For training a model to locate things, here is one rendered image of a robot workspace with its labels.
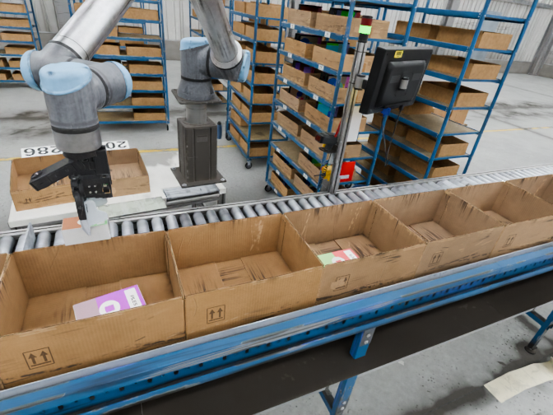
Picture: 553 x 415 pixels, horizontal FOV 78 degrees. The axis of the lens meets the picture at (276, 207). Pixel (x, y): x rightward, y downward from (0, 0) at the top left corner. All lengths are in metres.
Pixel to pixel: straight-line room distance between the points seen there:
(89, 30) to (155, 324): 0.74
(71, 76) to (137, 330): 0.57
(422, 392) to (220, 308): 1.47
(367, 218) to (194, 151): 1.00
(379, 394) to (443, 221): 0.96
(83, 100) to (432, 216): 1.42
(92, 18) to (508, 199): 1.81
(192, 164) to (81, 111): 1.19
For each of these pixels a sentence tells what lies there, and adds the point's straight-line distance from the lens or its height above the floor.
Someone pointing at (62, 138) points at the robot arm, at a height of 1.39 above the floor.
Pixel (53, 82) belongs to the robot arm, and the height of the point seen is 1.50.
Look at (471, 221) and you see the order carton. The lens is 1.61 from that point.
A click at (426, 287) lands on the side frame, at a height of 0.91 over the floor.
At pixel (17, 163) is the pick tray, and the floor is 0.82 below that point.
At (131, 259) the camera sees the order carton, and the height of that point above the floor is 0.96.
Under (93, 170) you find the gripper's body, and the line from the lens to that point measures 0.89.
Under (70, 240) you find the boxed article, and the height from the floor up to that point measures 1.13.
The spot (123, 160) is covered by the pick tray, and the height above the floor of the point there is 0.78.
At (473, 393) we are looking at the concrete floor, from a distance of 2.33.
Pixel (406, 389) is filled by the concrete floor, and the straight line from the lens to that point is 2.16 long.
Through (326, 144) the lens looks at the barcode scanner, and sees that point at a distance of 1.94.
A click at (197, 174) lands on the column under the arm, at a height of 0.80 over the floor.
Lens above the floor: 1.67
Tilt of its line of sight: 31 degrees down
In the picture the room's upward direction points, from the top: 7 degrees clockwise
